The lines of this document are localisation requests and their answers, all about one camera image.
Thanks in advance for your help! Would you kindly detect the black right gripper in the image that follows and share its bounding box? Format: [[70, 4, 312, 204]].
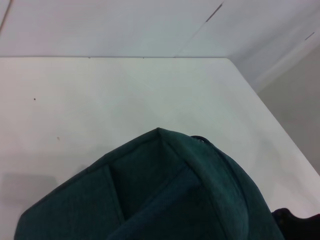
[[271, 207, 320, 240]]

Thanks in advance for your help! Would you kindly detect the dark teal fabric bag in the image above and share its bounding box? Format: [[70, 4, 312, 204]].
[[13, 127, 288, 240]]

